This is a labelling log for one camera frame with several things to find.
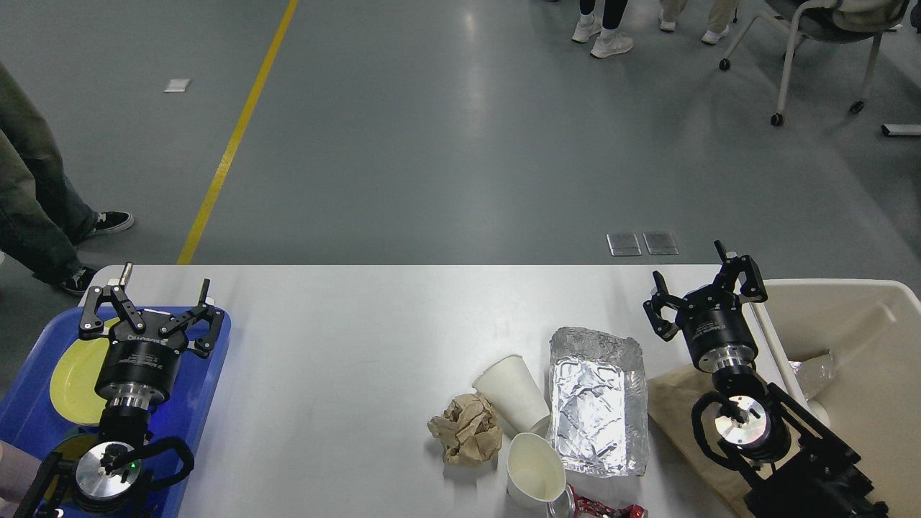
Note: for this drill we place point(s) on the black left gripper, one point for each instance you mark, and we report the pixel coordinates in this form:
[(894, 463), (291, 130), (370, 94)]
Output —
[(140, 367)]

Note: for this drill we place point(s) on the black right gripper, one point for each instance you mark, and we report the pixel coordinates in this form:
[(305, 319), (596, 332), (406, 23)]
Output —
[(719, 327)]

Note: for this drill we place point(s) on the yellow plate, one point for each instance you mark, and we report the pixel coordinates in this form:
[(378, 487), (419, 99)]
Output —
[(78, 365)]

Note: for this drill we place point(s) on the brown paper bag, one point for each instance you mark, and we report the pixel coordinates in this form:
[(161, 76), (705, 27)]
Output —
[(671, 397)]

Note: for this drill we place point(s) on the aluminium foil tray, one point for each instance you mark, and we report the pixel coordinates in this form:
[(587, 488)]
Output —
[(598, 403)]

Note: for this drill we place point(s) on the pink mug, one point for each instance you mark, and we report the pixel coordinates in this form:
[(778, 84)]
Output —
[(18, 471)]

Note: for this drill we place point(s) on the brown paper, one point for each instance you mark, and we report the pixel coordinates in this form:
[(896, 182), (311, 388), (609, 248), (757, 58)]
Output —
[(468, 431)]

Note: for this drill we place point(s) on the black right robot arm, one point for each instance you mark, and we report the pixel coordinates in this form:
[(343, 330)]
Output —
[(794, 465)]

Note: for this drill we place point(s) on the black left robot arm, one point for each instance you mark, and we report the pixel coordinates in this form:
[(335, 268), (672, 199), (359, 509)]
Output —
[(126, 462)]

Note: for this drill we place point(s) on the right floor socket plate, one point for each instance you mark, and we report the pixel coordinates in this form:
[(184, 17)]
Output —
[(661, 243)]

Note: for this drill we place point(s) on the floor socket plate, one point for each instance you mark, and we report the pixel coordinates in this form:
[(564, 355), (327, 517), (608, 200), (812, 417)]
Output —
[(623, 244), (661, 243)]

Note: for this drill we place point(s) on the pink plate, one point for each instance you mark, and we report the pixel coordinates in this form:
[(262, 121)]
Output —
[(82, 414)]

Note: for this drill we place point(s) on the left floor socket plate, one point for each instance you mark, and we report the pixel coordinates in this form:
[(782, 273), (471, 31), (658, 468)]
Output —
[(623, 244)]

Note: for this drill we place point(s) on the beige plastic bin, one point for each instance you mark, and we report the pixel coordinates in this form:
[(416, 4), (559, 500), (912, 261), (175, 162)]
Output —
[(872, 330)]

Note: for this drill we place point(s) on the person in jeans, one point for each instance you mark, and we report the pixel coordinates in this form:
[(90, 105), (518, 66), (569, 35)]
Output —
[(43, 218)]

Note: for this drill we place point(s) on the lying white paper cup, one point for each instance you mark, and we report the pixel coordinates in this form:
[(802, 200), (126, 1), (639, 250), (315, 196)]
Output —
[(511, 389)]

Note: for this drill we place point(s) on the upright white paper cup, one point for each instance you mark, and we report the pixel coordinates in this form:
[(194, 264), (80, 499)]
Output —
[(535, 473)]

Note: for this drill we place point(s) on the white bar on floor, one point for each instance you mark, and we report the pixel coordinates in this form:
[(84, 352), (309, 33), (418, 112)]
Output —
[(901, 130)]

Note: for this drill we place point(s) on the white paper on floor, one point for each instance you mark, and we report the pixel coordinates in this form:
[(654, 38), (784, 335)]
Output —
[(177, 85)]

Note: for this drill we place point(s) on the person in white sneakers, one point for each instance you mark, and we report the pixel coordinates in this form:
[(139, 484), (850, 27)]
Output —
[(610, 40)]

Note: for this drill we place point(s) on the person in beige trousers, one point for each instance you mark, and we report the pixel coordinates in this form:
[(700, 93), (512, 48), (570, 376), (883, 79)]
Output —
[(720, 16)]

